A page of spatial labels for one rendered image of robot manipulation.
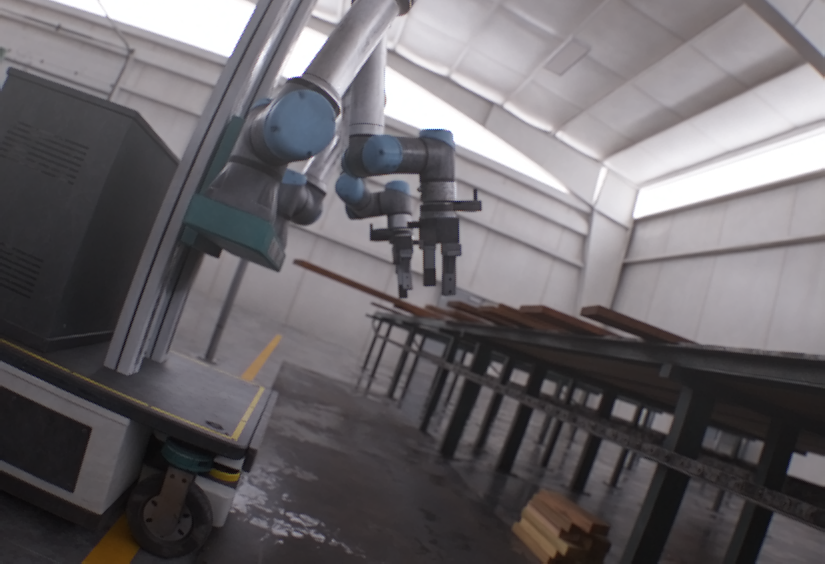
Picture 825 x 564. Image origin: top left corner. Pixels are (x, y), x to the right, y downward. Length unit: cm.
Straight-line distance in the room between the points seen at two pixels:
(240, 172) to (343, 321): 1105
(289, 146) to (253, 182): 14
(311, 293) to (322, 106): 1110
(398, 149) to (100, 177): 60
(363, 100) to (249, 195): 33
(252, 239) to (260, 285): 1104
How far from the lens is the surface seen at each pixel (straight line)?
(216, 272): 1221
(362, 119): 116
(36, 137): 123
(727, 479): 137
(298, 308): 1199
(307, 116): 92
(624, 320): 160
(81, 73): 1417
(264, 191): 104
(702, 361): 147
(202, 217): 101
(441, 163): 109
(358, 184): 145
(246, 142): 105
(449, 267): 105
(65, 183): 117
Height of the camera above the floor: 61
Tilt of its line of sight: 6 degrees up
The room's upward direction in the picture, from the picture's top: 20 degrees clockwise
